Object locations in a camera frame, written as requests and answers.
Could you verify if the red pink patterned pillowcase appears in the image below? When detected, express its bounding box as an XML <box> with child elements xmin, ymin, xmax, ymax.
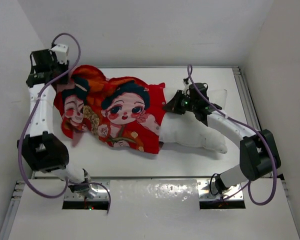
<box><xmin>54</xmin><ymin>65</ymin><xmax>166</xmax><ymax>154</ymax></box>

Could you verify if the aluminium frame rail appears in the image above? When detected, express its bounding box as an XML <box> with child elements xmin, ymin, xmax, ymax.
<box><xmin>232</xmin><ymin>66</ymin><xmax>262</xmax><ymax>131</ymax></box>
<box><xmin>0</xmin><ymin>180</ymin><xmax>25</xmax><ymax>240</ymax></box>

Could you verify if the white pillow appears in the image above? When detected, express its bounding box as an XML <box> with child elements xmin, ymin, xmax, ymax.
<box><xmin>158</xmin><ymin>88</ymin><xmax>228</xmax><ymax>154</ymax></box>

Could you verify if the aluminium frame rail left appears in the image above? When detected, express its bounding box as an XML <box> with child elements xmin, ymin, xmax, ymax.
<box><xmin>0</xmin><ymin>180</ymin><xmax>25</xmax><ymax>240</ymax></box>

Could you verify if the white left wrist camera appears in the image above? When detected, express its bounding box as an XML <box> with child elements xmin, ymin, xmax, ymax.
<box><xmin>50</xmin><ymin>44</ymin><xmax>69</xmax><ymax>65</ymax></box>

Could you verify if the white front cover board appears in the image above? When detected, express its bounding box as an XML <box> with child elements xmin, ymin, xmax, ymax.
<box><xmin>9</xmin><ymin>179</ymin><xmax>299</xmax><ymax>240</ymax></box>

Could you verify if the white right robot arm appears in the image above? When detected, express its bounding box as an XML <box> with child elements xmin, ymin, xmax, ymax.
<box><xmin>176</xmin><ymin>81</ymin><xmax>282</xmax><ymax>195</ymax></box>

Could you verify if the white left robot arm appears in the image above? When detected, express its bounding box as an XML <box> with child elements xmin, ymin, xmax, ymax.
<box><xmin>17</xmin><ymin>45</ymin><xmax>169</xmax><ymax>183</ymax></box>

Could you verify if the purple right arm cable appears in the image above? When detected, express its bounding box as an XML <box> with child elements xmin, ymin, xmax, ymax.
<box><xmin>186</xmin><ymin>63</ymin><xmax>278</xmax><ymax>206</ymax></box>

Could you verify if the aluminium frame rail right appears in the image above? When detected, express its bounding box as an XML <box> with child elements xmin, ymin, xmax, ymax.
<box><xmin>232</xmin><ymin>66</ymin><xmax>262</xmax><ymax>131</ymax></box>

